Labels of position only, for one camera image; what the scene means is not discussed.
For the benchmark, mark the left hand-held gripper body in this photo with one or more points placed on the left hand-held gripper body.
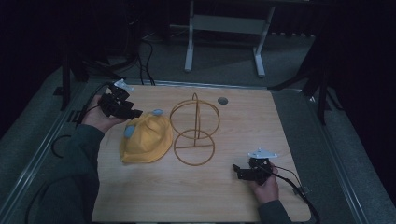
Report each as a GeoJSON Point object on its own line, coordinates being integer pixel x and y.
{"type": "Point", "coordinates": [113, 104]}

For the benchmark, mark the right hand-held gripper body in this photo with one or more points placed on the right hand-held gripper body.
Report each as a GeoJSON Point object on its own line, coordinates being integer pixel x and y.
{"type": "Point", "coordinates": [260, 168]}

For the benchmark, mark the yellow hat with blue ears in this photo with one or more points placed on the yellow hat with blue ears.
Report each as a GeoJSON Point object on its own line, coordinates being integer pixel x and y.
{"type": "Point", "coordinates": [146, 140]}

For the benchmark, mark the person's left hand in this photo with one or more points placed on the person's left hand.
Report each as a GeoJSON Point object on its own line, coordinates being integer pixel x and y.
{"type": "Point", "coordinates": [99, 119]}

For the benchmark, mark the person's right hand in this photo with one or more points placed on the person's right hand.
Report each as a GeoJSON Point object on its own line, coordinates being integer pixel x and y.
{"type": "Point", "coordinates": [267, 189]}

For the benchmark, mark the black metal stand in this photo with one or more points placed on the black metal stand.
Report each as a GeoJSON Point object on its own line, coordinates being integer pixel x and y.
{"type": "Point", "coordinates": [66, 77]}
{"type": "Point", "coordinates": [322, 87]}

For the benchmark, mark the grey round table grommet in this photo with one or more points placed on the grey round table grommet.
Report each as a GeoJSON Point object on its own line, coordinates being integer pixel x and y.
{"type": "Point", "coordinates": [222, 100]}

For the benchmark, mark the grey metal table frame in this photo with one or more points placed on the grey metal table frame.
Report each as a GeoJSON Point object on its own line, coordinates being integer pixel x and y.
{"type": "Point", "coordinates": [34, 158]}

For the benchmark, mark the white metal desk frame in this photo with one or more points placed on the white metal desk frame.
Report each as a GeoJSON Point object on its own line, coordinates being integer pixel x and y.
{"type": "Point", "coordinates": [230, 24]}

